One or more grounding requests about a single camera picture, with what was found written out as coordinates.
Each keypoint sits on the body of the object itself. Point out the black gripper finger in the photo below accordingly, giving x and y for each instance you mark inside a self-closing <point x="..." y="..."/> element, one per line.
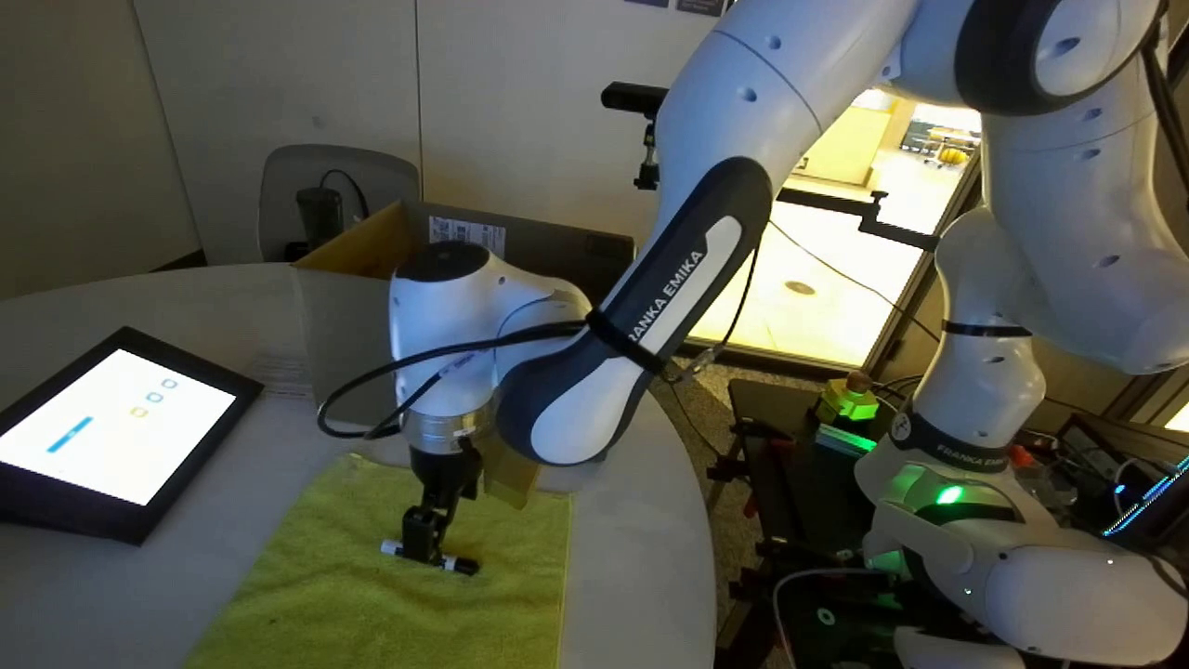
<point x="413" y="534"/>
<point x="447" y="538"/>

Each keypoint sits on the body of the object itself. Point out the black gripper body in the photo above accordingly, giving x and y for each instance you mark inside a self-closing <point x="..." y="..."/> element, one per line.
<point x="447" y="478"/>

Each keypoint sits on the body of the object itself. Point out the black and white marker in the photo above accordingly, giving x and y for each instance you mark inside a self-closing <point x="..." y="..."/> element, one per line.
<point x="467" y="568"/>

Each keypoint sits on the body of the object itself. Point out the yellow-green microfibre cloth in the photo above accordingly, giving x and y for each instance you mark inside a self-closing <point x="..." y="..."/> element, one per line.
<point x="335" y="596"/>

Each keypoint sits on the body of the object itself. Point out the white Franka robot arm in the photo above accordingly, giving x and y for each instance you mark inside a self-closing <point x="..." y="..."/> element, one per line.
<point x="1052" y="188"/>

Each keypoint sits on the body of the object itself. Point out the brown cardboard box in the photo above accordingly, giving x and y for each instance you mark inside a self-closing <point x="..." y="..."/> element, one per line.
<point x="357" y="247"/>

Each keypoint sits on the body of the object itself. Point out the grey rounded chair back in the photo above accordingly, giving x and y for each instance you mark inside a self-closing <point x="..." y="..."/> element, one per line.
<point x="374" y="172"/>

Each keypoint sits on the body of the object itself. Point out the black tablet with lit screen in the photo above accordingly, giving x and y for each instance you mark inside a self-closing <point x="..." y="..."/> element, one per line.
<point x="117" y="429"/>

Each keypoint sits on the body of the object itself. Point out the black equipment stand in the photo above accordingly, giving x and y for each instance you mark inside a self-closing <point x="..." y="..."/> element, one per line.
<point x="774" y="483"/>

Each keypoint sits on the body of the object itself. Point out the green-lit electronic device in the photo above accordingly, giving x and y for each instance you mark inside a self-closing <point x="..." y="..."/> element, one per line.
<point x="850" y="423"/>

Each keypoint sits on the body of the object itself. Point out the pale lit side desk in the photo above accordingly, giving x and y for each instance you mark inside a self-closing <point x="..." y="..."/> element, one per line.
<point x="818" y="311"/>

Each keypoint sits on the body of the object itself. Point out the small lit screen device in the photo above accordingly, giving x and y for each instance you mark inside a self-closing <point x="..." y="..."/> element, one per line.
<point x="1145" y="497"/>

